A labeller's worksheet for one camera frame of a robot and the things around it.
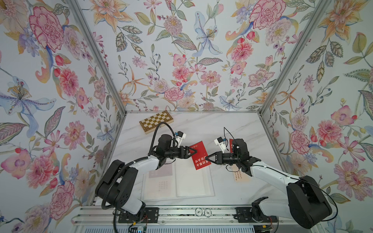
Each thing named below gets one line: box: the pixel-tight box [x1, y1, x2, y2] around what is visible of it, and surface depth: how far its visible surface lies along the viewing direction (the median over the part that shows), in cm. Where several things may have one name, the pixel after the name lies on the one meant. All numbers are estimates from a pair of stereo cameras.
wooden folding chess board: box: [138, 110, 174, 135], surface depth 116 cm
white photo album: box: [141, 159, 216, 202], surface depth 86 cm
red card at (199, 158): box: [188, 140, 212, 171], surface depth 82 cm
